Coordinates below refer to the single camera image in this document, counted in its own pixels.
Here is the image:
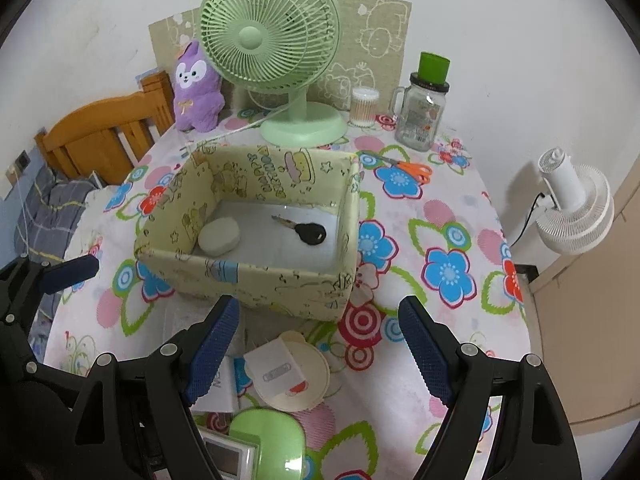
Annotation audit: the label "white remote with screen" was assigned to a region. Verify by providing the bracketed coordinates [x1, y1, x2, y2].
[198, 427, 258, 480]

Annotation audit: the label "green rounded case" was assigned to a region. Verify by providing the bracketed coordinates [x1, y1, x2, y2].
[229, 408, 306, 480]

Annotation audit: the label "small white Mingyi charger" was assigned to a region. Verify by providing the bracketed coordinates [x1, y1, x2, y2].
[243, 338, 307, 400]

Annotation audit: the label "white card packet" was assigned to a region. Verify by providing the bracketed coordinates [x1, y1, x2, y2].
[191, 356, 239, 414]

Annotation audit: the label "plaid blue bedding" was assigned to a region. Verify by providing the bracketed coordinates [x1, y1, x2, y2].
[14, 164, 101, 321]

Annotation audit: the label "white round soap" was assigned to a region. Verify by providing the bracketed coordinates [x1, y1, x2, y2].
[198, 217, 241, 257]

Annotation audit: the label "floral tablecloth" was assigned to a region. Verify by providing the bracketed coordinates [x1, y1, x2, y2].
[44, 110, 529, 479]

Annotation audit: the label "yellow cartoon fabric storage box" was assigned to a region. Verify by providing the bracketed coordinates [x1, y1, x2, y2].
[134, 145, 360, 322]

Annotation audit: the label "wooden chair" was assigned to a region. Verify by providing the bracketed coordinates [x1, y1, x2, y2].
[35, 72, 175, 185]

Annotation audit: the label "black car key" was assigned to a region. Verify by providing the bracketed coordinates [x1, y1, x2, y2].
[272, 216, 326, 246]

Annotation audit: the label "white floor fan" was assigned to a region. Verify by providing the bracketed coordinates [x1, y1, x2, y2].
[521, 148, 615, 256]

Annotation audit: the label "purple plush toy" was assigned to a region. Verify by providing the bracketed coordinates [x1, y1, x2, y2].
[174, 40, 226, 132]

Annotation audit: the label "glass mason jar mug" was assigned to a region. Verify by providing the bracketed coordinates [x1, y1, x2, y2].
[390, 72, 449, 152]

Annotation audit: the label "cotton swab container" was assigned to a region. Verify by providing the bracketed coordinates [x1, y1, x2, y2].
[349, 87, 380, 128]

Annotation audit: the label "green cup on jar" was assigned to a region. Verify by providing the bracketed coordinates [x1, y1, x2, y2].
[418, 52, 450, 84]

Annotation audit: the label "beige cartoon placemat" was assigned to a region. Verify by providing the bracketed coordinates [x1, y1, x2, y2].
[149, 0, 411, 114]

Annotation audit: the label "green desk fan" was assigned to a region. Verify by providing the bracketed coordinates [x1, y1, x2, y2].
[198, 0, 347, 148]

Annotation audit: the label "orange handled scissors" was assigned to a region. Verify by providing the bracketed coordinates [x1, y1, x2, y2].
[362, 151, 433, 184]

